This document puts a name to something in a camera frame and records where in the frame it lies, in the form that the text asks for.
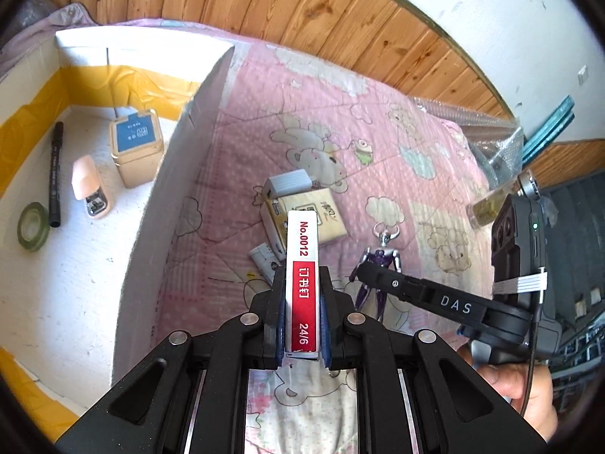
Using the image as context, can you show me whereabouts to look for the pink printed blanket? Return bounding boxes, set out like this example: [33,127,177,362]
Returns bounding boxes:
[111,18,521,454]

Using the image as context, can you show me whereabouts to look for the small white battery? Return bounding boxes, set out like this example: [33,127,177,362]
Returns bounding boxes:
[249,243,281,286]

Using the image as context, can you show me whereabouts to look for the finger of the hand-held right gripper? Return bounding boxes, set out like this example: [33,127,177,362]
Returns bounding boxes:
[351,263,489,328]

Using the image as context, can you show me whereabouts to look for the silver purple figurine keychain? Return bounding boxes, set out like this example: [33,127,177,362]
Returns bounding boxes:
[351,224,404,322]

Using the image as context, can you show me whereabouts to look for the glass bottle silver cap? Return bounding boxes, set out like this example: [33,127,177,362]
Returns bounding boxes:
[467,169,542,229]

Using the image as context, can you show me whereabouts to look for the dark staircase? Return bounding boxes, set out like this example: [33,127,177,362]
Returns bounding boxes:
[539,165,605,389]

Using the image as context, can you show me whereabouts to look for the beige tin blue label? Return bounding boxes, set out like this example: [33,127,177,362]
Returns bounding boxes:
[109,109,165,189]

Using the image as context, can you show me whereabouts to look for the person's right hand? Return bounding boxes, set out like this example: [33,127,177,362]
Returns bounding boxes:
[458,344,559,442]

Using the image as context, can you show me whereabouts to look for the white cardboard box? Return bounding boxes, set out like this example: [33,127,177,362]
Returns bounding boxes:
[0,28,236,436]

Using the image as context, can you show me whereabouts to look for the beige tissue packet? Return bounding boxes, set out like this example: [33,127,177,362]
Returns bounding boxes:
[260,188,349,262]

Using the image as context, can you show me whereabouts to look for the small grey white box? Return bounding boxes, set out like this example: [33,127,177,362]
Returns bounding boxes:
[262,170,315,199]

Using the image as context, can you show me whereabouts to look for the purple cloth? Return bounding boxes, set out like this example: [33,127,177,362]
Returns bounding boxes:
[0,2,103,81]

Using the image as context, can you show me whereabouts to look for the teal metal frame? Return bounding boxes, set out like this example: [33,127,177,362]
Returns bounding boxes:
[522,96,576,162]

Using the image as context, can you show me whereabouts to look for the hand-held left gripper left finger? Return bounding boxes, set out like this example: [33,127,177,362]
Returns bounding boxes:
[54,265,289,454]

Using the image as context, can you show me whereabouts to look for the peach stapler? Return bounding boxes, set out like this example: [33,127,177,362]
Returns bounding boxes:
[72,155,116,220]

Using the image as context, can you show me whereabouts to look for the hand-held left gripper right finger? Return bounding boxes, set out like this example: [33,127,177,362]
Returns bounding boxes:
[318,265,551,454]

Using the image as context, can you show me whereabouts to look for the clear bubble wrap sheet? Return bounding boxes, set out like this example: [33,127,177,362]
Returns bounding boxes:
[411,97,525,194]
[0,0,53,48]

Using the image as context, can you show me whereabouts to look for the black cable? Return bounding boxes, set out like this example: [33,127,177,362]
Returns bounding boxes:
[520,288,545,414]

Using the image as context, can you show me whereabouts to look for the green tape roll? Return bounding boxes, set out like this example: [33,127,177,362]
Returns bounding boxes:
[18,202,51,250]

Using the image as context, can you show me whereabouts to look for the small staples box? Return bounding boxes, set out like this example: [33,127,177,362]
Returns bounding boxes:
[285,209,321,360]

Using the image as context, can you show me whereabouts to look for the black marker pen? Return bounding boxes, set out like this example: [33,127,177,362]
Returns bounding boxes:
[47,121,65,228]

